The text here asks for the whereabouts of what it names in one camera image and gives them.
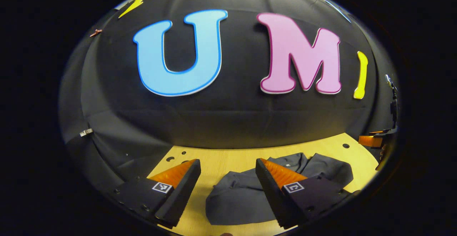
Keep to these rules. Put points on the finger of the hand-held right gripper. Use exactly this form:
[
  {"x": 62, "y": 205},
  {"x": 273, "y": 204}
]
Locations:
[{"x": 371, "y": 140}]

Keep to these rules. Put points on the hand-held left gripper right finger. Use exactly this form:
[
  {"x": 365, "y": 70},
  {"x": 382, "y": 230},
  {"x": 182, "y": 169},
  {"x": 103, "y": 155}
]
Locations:
[{"x": 271, "y": 193}]

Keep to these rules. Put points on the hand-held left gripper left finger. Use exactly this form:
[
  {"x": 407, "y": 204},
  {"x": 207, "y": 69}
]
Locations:
[{"x": 182, "y": 196}]

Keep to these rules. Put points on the dark gray button shirt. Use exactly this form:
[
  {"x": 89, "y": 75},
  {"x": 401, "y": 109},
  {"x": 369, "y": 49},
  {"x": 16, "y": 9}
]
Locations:
[{"x": 235, "y": 200}]

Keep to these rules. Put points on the black backdrop cloth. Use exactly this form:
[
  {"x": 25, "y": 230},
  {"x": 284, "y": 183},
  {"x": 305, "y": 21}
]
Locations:
[{"x": 232, "y": 121}]

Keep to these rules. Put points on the silver metal clip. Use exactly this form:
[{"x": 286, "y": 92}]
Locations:
[{"x": 86, "y": 132}]

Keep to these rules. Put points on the copper clip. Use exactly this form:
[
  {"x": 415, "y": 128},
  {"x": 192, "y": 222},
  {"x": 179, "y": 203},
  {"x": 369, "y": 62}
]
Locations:
[{"x": 95, "y": 32}]

